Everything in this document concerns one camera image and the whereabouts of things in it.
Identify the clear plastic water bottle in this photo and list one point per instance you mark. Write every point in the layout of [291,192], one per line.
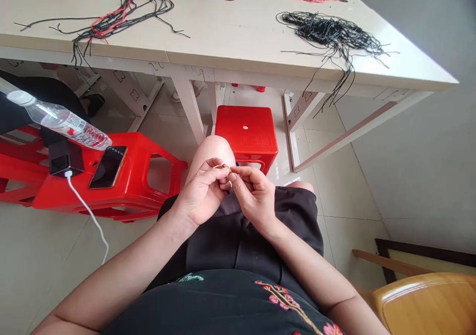
[67,123]

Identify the person's body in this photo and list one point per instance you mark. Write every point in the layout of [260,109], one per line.
[208,305]

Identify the black power bank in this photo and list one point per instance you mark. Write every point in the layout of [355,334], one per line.
[63,160]

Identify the person's right hand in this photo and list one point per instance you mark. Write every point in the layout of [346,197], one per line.
[256,201]

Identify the person's left hand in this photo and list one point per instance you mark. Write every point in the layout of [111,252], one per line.
[199,197]

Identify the wooden chair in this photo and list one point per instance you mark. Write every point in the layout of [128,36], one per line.
[427,305]

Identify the red plastic stool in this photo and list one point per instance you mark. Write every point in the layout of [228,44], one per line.
[18,163]
[156,145]
[245,141]

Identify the beige work table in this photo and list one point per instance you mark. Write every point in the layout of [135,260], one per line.
[241,33]

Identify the person's legs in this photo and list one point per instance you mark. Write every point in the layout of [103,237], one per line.
[241,238]

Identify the black smartphone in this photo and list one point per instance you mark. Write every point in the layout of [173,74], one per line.
[108,167]

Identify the dark framed board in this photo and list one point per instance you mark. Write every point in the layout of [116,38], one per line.
[427,251]

